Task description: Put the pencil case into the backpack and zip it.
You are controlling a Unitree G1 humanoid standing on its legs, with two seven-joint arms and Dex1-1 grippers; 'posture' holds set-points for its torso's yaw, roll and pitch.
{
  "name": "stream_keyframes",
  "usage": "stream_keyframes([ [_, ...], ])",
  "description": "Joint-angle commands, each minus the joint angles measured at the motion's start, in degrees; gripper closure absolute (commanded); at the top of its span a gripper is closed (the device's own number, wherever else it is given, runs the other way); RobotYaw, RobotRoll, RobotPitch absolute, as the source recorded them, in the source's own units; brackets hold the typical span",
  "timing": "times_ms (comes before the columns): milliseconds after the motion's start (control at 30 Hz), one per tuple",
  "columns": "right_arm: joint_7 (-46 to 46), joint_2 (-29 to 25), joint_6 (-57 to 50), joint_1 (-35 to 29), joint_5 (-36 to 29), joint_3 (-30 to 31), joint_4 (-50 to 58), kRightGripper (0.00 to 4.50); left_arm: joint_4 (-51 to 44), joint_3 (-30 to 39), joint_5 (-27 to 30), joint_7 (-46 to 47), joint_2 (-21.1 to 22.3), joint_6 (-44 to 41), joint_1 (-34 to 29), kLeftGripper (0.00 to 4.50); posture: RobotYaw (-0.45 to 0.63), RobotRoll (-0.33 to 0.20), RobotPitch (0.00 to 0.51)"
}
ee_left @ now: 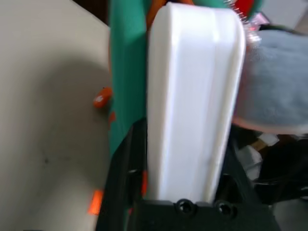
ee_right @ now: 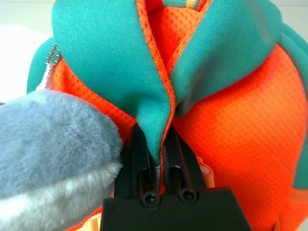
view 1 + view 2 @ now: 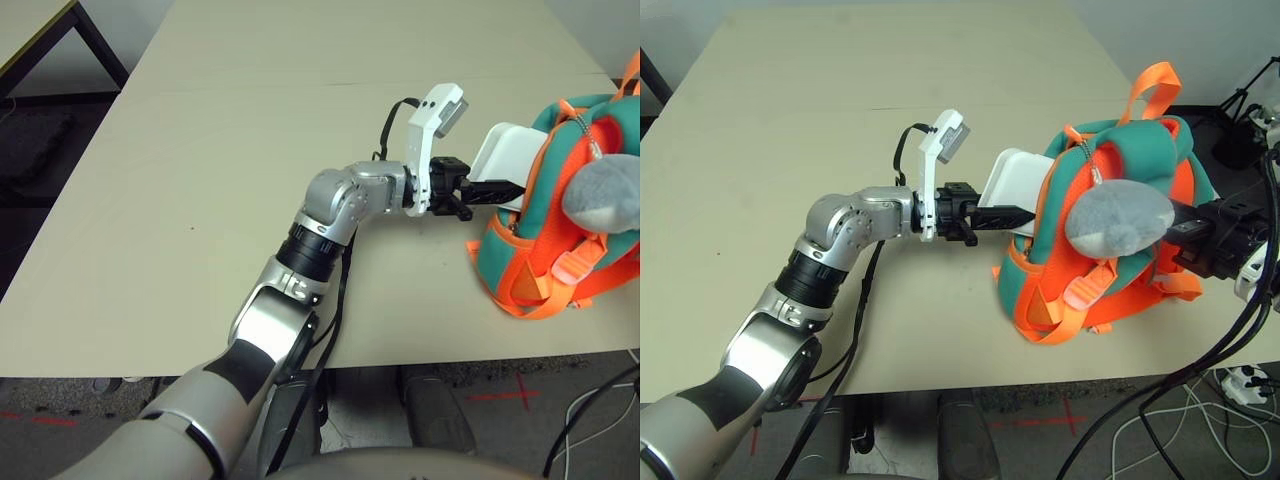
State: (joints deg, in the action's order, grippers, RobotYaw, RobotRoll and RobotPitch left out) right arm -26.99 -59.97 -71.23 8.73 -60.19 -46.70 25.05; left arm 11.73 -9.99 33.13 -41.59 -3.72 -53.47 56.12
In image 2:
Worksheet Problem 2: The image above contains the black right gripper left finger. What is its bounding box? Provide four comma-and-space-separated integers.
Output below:
115, 125, 154, 199

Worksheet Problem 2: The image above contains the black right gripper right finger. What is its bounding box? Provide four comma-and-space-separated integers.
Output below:
165, 125, 208, 193

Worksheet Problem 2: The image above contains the grey white plush toy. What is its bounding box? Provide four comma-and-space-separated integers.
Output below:
0, 90, 125, 231

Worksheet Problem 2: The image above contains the orange and teal backpack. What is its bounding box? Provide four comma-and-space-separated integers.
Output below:
26, 0, 308, 231

